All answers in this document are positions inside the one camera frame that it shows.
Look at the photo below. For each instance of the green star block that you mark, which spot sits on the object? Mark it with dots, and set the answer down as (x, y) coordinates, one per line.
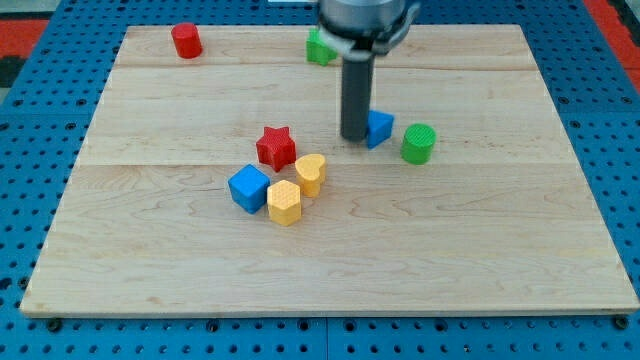
(317, 51)

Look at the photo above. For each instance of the yellow hexagon block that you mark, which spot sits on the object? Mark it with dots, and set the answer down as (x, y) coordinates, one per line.
(284, 203)

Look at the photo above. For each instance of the green cylinder block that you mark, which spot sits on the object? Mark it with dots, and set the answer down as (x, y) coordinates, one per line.
(418, 142)

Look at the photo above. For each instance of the red star block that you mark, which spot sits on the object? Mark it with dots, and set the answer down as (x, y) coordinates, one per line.
(276, 148)

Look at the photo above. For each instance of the blue cube block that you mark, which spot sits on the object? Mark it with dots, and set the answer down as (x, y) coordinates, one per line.
(248, 188)

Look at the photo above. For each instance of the yellow heart block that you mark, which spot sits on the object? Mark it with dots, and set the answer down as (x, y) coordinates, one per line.
(311, 173)

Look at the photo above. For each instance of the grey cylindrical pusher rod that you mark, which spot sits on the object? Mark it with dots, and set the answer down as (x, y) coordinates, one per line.
(356, 86)

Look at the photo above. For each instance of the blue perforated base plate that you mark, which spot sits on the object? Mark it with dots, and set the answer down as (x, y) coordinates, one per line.
(48, 109)

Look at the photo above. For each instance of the light wooden board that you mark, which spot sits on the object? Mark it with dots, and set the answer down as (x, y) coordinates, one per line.
(500, 221)

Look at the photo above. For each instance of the blue triangle block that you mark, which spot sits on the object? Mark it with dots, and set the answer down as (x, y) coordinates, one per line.
(379, 128)

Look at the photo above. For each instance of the red cylinder block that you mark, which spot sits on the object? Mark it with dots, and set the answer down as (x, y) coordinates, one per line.
(186, 40)

